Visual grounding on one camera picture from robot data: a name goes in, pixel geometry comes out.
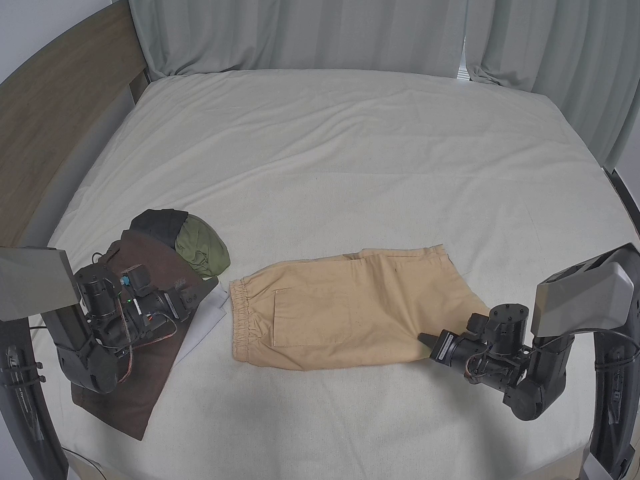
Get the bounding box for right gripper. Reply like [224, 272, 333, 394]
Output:
[431, 332, 476, 369]

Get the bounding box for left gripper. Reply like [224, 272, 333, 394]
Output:
[142, 275, 219, 329]

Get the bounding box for beige shorts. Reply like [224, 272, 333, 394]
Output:
[229, 244, 493, 371]

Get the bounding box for bed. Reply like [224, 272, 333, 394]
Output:
[0, 0, 640, 480]

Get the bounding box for white garment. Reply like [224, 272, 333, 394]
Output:
[177, 277, 227, 364]

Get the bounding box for green garment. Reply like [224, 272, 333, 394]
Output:
[174, 216, 231, 279]

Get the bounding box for black garment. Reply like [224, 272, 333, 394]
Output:
[130, 208, 188, 249]

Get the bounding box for brown garment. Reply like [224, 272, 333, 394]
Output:
[70, 230, 211, 442]

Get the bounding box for pale green curtain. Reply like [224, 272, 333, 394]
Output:
[462, 0, 640, 171]
[121, 0, 471, 83]

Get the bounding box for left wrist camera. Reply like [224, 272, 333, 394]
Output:
[122, 264, 151, 290]

